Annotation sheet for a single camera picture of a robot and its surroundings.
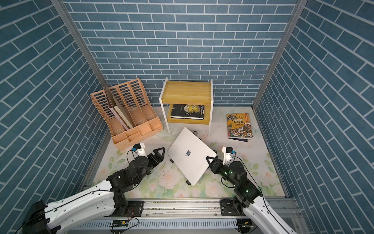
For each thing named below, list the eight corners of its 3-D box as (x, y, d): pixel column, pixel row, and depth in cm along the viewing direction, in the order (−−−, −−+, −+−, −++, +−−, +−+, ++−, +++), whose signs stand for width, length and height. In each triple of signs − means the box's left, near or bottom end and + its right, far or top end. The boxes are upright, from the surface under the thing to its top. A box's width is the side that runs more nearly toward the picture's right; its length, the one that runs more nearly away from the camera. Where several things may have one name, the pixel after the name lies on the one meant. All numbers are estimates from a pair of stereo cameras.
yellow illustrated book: (228, 137, 104) (229, 135, 102) (224, 115, 118) (225, 112, 116) (254, 137, 104) (256, 135, 102) (247, 115, 118) (248, 112, 116)
